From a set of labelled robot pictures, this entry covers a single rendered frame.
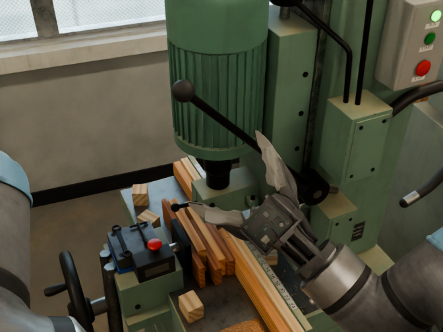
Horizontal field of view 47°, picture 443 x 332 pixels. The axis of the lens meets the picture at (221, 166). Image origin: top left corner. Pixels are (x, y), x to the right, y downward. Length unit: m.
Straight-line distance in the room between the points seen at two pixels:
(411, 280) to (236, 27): 0.45
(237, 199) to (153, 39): 1.35
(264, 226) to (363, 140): 0.33
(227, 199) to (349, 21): 0.44
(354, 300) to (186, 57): 0.46
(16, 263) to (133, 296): 0.72
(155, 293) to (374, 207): 0.55
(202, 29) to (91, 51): 1.51
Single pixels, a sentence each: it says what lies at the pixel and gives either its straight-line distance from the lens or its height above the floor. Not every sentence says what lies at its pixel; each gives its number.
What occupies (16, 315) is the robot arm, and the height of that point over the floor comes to 1.51.
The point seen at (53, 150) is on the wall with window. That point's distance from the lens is 2.61.
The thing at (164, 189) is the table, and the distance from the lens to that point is 1.36.
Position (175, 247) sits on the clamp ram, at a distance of 1.12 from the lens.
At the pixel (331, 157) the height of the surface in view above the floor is 1.19.
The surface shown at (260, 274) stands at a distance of 1.09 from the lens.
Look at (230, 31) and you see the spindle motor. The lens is 0.83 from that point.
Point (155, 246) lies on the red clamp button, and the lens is 1.04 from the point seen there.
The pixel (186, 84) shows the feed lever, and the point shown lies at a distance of 0.76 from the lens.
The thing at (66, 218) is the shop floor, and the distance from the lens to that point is 2.68.
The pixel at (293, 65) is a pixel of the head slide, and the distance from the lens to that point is 0.94.
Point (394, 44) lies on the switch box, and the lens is 0.95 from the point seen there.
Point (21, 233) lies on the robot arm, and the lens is 0.41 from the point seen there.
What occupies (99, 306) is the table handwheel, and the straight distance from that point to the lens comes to 1.22.
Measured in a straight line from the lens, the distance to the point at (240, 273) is 1.11.
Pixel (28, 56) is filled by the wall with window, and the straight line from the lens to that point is 2.30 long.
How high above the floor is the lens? 1.78
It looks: 38 degrees down
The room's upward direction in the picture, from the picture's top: straight up
